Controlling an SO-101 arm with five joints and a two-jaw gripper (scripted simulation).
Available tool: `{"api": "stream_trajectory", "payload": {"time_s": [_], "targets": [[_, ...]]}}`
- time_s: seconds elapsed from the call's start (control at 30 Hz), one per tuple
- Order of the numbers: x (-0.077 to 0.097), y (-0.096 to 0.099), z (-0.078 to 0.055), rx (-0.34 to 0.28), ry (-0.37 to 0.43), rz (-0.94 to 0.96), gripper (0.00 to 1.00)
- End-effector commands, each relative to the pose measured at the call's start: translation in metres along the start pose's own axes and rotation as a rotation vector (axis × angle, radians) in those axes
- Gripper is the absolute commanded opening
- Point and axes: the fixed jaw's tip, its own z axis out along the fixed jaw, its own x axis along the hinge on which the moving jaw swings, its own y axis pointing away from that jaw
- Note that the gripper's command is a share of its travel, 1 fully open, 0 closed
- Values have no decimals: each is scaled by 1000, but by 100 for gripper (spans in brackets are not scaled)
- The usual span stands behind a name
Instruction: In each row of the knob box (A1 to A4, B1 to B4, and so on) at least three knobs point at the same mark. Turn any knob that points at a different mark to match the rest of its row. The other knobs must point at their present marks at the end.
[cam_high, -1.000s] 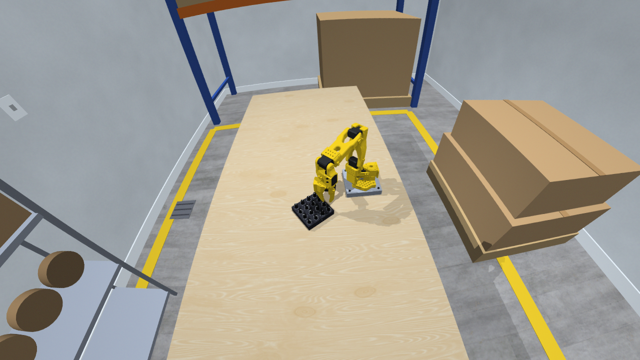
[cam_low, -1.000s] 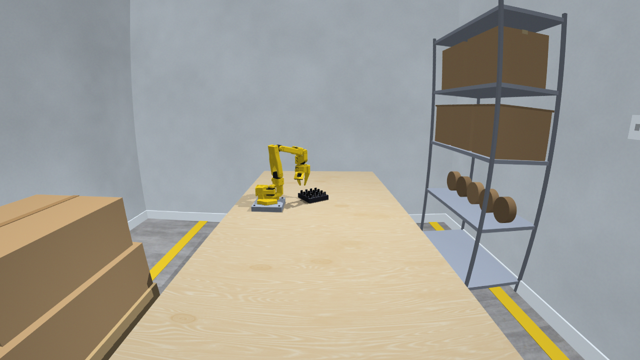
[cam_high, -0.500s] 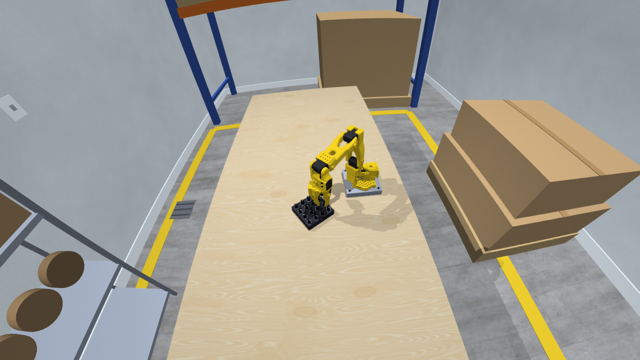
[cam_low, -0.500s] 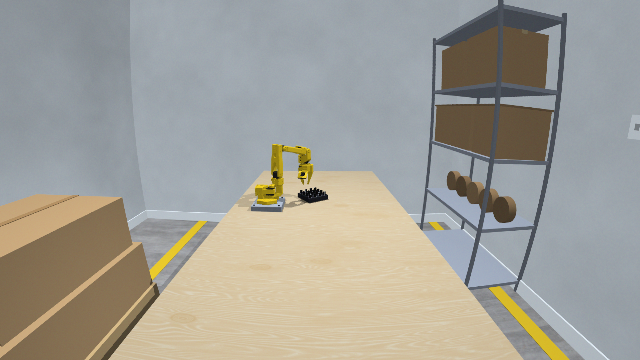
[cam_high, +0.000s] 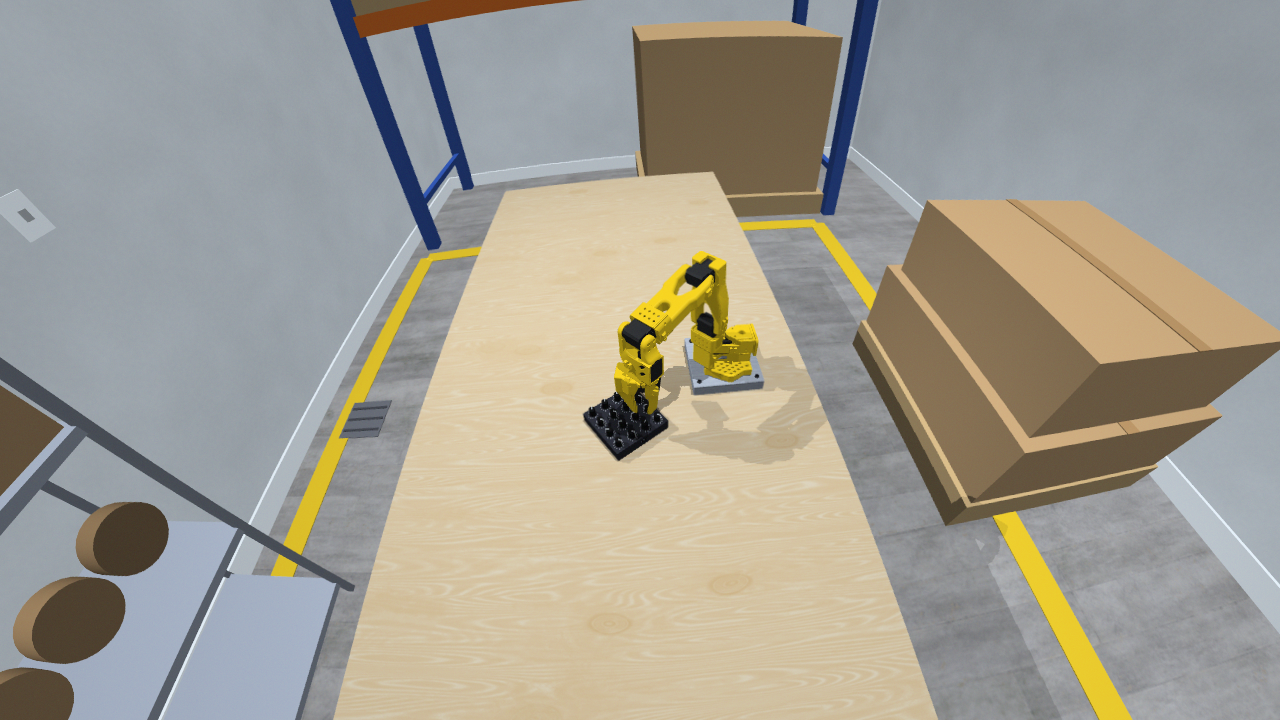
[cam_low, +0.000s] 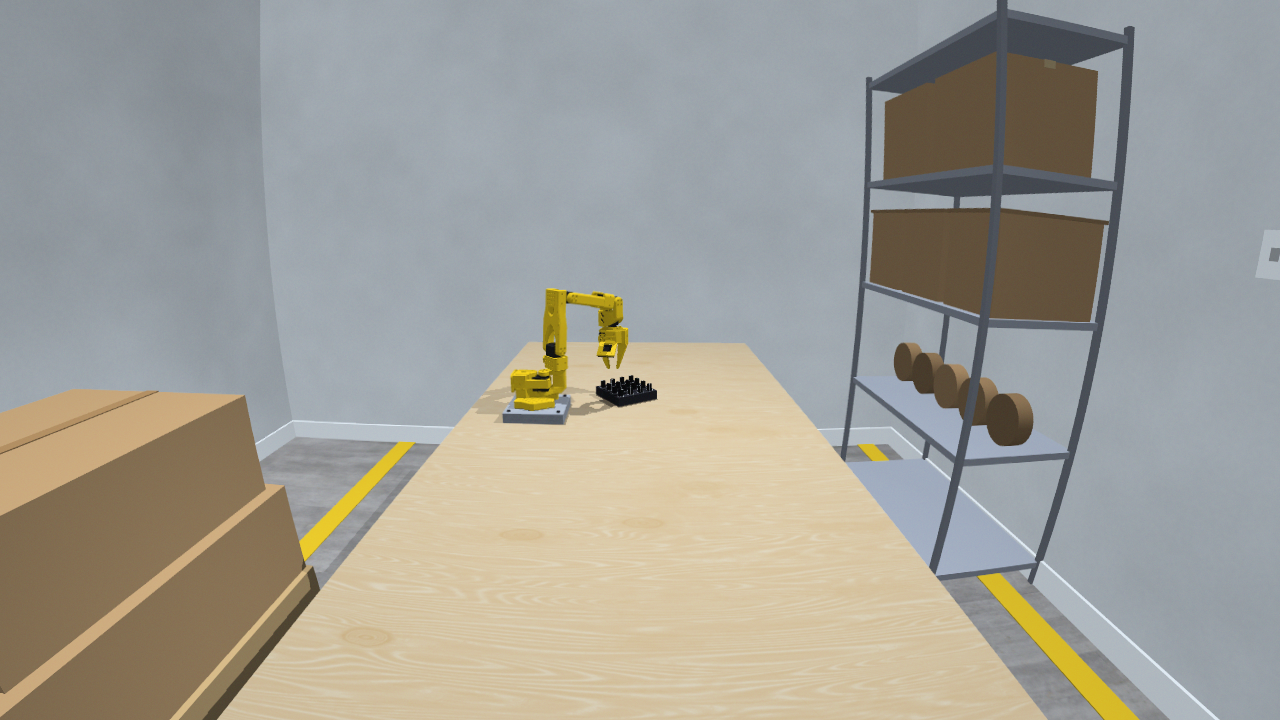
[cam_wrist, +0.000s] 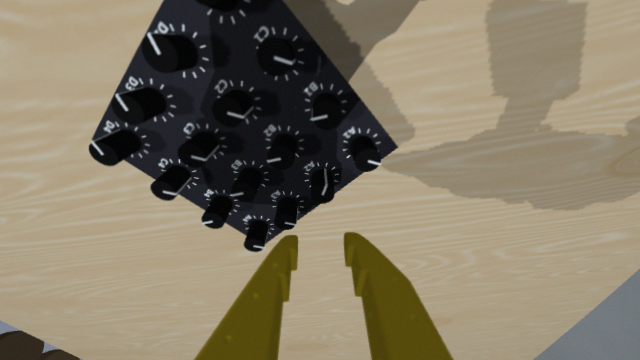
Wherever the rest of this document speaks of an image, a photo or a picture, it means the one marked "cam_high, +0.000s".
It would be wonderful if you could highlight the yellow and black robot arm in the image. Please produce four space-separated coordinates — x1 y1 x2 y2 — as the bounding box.
618 251 756 386

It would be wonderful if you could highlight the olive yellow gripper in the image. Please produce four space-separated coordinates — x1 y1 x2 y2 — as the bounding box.
614 363 660 414

